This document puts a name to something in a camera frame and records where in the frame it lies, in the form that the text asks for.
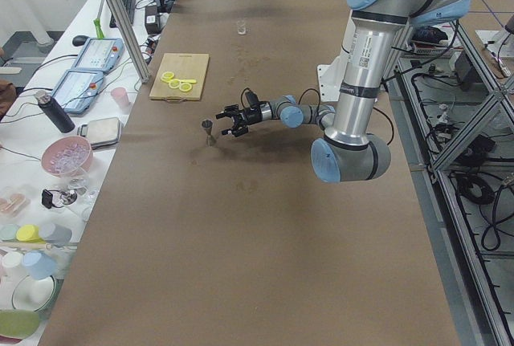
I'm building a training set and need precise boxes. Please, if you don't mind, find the grey cup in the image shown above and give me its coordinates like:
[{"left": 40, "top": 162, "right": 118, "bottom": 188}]
[{"left": 39, "top": 222, "right": 72, "bottom": 246}]

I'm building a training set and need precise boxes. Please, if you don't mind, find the steel measuring jigger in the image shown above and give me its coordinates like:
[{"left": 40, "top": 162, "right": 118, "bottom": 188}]
[{"left": 201, "top": 119, "right": 216, "bottom": 146}]

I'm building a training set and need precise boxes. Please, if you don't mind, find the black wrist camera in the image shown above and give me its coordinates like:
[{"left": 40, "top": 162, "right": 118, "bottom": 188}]
[{"left": 245, "top": 90, "right": 260, "bottom": 108}]

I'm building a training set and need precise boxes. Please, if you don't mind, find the pink bowl with ice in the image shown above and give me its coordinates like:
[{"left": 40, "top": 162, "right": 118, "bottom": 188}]
[{"left": 41, "top": 136, "right": 93, "bottom": 177}]

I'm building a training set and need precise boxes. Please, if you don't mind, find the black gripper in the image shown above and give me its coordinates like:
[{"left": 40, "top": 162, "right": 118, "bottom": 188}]
[{"left": 215, "top": 104, "right": 263, "bottom": 137}]

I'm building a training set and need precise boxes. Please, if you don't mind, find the wine glass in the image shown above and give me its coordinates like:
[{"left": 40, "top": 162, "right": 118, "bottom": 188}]
[{"left": 61, "top": 168, "right": 90, "bottom": 196}]

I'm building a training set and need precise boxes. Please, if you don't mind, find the blue teach pendant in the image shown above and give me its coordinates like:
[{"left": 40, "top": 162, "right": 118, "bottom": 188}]
[
  {"left": 51, "top": 69, "right": 104, "bottom": 115},
  {"left": 72, "top": 38, "right": 124, "bottom": 74}
]

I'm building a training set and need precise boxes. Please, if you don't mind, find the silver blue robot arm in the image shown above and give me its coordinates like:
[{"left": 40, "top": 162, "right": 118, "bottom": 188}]
[{"left": 216, "top": 0, "right": 471, "bottom": 183}]

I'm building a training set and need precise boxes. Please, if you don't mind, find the yellow cup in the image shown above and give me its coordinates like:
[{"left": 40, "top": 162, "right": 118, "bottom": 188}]
[{"left": 15, "top": 224, "right": 44, "bottom": 243}]

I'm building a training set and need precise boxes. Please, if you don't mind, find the clear glass shaker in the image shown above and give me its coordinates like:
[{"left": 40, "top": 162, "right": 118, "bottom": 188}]
[{"left": 236, "top": 19, "right": 247, "bottom": 35}]

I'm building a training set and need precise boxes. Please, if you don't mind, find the pink plastic cup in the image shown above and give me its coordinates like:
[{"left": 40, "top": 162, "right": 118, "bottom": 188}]
[{"left": 111, "top": 87, "right": 131, "bottom": 109}]

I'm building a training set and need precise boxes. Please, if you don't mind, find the lemon slice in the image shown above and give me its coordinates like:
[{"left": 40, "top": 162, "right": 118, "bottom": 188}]
[
  {"left": 178, "top": 83, "right": 193, "bottom": 92},
  {"left": 161, "top": 71, "right": 175, "bottom": 83},
  {"left": 168, "top": 79, "right": 181, "bottom": 89}
]

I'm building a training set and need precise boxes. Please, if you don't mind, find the black keyboard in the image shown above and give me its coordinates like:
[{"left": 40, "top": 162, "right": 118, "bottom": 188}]
[{"left": 108, "top": 0, "right": 136, "bottom": 28}]

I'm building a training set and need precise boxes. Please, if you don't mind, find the bamboo cutting board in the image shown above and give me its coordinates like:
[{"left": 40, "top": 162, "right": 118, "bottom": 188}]
[{"left": 149, "top": 53, "right": 210, "bottom": 101}]

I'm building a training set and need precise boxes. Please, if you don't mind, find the silver digital scale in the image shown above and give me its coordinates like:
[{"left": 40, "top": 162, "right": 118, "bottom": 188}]
[{"left": 77, "top": 117, "right": 123, "bottom": 150}]

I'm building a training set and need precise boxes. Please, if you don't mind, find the white bowl green rim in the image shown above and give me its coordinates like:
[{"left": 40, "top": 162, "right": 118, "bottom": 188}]
[{"left": 11, "top": 275, "right": 57, "bottom": 312}]

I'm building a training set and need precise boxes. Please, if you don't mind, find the black thermos bottle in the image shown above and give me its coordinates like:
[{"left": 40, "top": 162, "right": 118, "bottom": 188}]
[{"left": 35, "top": 90, "right": 75, "bottom": 133}]

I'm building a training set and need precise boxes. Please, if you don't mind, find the aluminium frame post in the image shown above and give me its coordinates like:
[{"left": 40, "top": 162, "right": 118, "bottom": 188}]
[{"left": 106, "top": 0, "right": 150, "bottom": 83}]

